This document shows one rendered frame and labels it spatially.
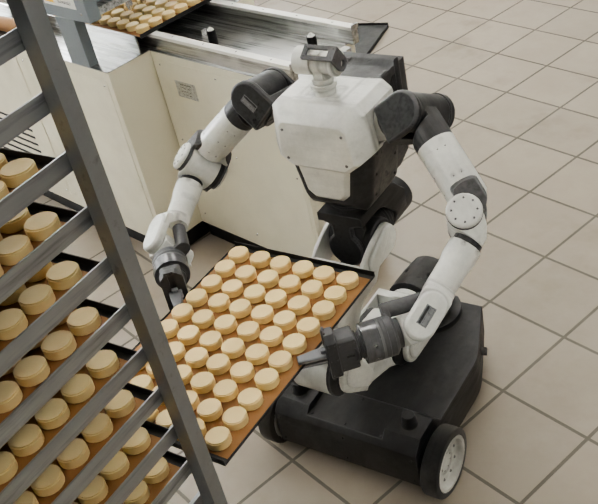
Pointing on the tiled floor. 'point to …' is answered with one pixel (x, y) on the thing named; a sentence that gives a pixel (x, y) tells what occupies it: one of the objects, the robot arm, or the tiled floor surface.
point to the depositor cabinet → (101, 126)
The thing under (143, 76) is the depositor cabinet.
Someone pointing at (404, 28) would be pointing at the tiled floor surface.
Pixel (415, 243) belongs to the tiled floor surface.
